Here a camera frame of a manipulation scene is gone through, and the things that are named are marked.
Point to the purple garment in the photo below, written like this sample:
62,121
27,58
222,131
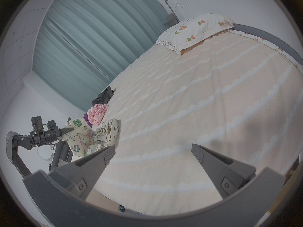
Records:
86,120

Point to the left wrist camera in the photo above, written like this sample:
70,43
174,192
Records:
37,124

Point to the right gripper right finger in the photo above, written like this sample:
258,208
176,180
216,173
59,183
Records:
220,171

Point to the white printed pillow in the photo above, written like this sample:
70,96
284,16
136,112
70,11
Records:
194,32

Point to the blue-green curtain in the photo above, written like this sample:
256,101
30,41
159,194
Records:
113,15
71,67

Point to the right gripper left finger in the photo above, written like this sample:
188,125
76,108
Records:
91,170

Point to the white printed pyjama top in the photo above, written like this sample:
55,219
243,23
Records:
80,136

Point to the bed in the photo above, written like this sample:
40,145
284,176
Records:
201,91

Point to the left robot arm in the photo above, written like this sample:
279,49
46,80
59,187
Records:
23,142

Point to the grey white bedside table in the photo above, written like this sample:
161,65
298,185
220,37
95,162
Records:
171,19

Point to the black garment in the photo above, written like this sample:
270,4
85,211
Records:
104,97

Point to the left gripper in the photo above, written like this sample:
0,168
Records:
52,135

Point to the pink garment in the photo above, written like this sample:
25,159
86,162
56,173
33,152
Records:
97,113

